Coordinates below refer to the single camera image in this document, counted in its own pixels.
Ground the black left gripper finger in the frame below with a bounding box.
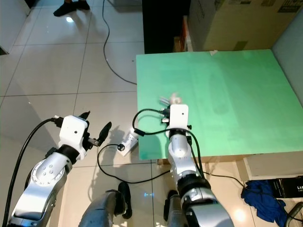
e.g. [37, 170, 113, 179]
[98, 122, 113, 141]

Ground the white power strip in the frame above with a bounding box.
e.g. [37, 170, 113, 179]
[120, 132, 141, 157]

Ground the green topped wooden table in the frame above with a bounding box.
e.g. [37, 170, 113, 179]
[135, 49, 303, 181]

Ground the black cabinet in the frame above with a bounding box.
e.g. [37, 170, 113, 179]
[142, 0, 191, 54]

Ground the grey robot right leg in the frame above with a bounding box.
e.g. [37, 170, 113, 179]
[163, 189, 191, 227]

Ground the large cardboard box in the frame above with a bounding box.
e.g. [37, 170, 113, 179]
[188, 0, 303, 52]

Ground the black shoe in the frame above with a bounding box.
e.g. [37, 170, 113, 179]
[53, 2, 77, 17]
[74, 0, 91, 11]

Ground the blue cloth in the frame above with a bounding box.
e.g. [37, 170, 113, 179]
[241, 179, 290, 227]

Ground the black box with print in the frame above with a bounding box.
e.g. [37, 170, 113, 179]
[246, 175, 303, 200]

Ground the white cabinet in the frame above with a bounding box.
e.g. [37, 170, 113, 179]
[0, 0, 32, 54]

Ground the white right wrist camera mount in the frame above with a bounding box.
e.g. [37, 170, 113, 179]
[168, 104, 190, 132]

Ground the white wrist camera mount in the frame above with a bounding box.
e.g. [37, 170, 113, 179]
[59, 115, 90, 152]
[168, 104, 190, 132]

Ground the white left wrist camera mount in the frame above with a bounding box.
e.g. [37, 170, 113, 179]
[59, 115, 90, 152]

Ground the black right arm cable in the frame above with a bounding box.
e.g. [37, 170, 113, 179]
[133, 108, 206, 180]

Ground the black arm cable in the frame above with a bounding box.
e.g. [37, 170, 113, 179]
[2, 116, 62, 227]
[133, 108, 206, 180]

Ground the black power strip cable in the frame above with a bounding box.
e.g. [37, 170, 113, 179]
[97, 144, 248, 186]

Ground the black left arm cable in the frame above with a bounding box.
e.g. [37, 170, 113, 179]
[2, 116, 62, 227]

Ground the long black floor cable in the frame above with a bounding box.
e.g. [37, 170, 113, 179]
[101, 0, 138, 86]

